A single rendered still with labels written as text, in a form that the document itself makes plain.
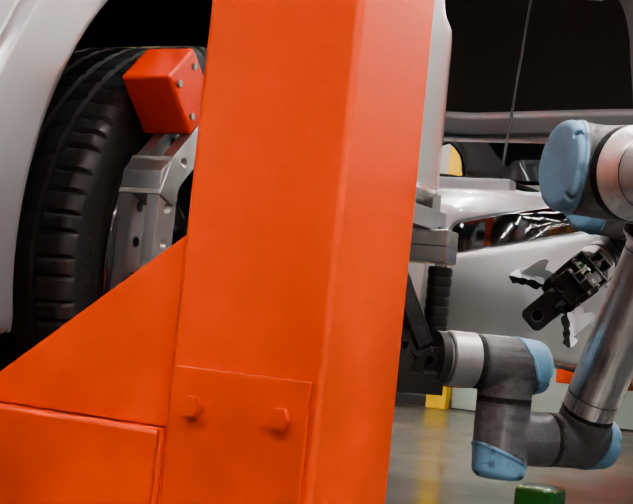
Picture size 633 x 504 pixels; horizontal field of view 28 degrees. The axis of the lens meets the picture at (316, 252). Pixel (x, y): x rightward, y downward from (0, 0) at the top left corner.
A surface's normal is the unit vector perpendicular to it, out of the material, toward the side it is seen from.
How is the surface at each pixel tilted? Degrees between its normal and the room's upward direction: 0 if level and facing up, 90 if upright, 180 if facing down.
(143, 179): 90
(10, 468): 90
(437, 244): 90
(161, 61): 45
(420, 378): 89
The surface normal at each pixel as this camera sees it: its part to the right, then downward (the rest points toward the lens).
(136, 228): 0.88, 0.07
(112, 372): -0.46, -0.10
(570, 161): -0.95, -0.13
